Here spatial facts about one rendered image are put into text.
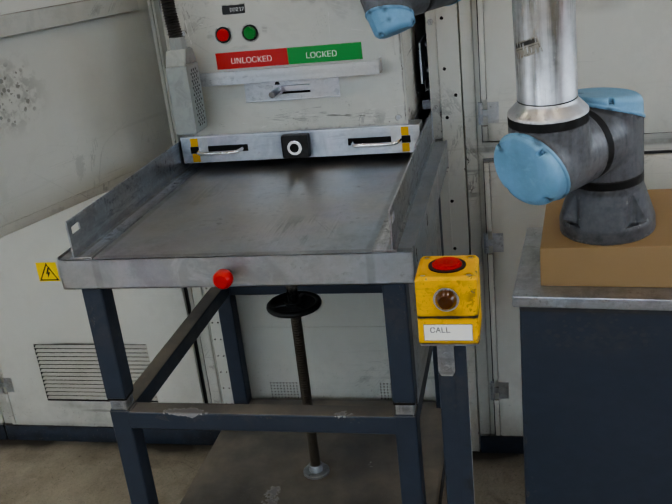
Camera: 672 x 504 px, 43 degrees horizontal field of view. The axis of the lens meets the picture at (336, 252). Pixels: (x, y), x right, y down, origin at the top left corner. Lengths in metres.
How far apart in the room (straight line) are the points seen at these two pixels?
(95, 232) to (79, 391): 1.02
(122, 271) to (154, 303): 0.81
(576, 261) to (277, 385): 1.13
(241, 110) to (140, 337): 0.76
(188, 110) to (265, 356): 0.76
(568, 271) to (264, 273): 0.49
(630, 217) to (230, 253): 0.65
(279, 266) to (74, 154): 0.67
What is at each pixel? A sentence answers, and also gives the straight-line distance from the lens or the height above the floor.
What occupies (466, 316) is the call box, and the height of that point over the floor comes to 0.84.
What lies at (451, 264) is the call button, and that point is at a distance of 1.12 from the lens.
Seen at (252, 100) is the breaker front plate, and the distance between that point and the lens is 1.89.
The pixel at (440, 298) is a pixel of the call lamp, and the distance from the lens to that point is 1.10.
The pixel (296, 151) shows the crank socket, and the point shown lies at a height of 0.89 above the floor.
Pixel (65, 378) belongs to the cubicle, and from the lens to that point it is 2.54.
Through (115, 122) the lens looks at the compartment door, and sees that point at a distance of 1.99.
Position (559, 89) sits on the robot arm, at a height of 1.09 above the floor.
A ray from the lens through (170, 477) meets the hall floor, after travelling 2.40.
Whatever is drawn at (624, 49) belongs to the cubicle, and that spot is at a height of 1.03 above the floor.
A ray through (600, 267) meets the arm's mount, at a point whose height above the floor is 0.78.
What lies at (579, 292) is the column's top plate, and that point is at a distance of 1.41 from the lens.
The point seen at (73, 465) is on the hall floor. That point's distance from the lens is 2.57.
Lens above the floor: 1.34
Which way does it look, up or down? 21 degrees down
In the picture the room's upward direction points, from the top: 6 degrees counter-clockwise
